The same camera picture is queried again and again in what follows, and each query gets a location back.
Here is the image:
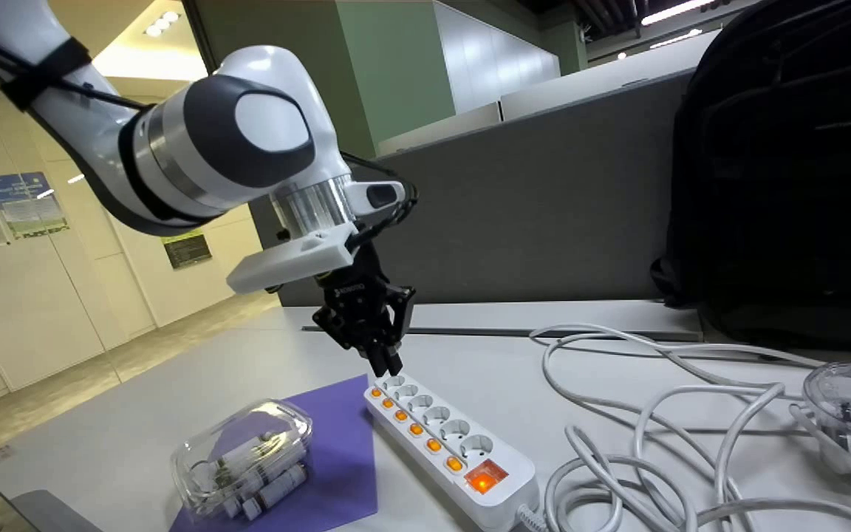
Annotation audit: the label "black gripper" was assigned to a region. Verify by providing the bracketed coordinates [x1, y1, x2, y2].
[310, 240, 420, 382]

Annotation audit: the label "white power strip orange switches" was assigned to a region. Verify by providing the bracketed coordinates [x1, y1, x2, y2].
[361, 370, 542, 532]

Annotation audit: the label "white plug adapter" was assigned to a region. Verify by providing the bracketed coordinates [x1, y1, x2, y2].
[235, 465, 310, 518]
[214, 437, 306, 486]

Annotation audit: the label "purple cloth mat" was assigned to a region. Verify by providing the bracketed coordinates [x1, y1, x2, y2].
[169, 372, 380, 532]

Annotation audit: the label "clear plastic bag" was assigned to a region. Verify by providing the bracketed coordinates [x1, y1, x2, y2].
[164, 396, 319, 523]

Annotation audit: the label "grey partition panel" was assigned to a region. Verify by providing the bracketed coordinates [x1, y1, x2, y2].
[275, 69, 708, 308]

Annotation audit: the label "ceiling light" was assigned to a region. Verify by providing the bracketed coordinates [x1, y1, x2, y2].
[142, 5, 185, 42]

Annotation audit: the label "black backpack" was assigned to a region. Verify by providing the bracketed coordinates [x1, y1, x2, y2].
[647, 0, 851, 356]

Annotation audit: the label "small dark wall sign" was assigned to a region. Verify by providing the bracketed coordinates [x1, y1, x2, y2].
[158, 231, 214, 273]

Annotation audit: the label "thick white power cord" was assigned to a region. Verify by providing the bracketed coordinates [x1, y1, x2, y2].
[526, 322, 851, 532]

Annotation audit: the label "thin white cable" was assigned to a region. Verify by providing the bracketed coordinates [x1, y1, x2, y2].
[528, 326, 828, 378]

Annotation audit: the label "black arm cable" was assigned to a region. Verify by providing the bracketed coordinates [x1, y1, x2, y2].
[0, 17, 157, 112]

